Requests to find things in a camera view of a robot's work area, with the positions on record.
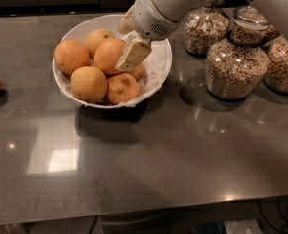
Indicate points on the orange front left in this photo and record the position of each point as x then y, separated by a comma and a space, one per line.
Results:
89, 84

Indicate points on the orange front right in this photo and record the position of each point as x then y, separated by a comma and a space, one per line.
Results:
122, 88

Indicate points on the orange in bowl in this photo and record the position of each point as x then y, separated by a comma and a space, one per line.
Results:
95, 37
70, 55

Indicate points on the white paper bowl liner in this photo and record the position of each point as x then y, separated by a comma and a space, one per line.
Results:
92, 79

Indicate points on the glass jar of white cereal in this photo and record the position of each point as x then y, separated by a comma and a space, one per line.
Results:
204, 27

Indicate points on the orange left in bowl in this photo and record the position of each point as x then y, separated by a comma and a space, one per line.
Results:
70, 55

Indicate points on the orange back in bowl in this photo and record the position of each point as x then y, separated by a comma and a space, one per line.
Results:
95, 37

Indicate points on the orange top centre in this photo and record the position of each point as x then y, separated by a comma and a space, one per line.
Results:
108, 54

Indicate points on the glass jar of ring cereal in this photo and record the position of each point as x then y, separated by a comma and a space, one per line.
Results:
237, 64

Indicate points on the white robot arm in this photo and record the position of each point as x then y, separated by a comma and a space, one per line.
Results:
275, 11

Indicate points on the glass jar right cereal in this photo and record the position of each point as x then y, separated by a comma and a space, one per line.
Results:
277, 74

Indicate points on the white bowl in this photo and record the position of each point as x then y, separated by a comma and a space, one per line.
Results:
156, 66

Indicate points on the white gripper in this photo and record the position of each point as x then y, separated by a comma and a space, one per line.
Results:
147, 18

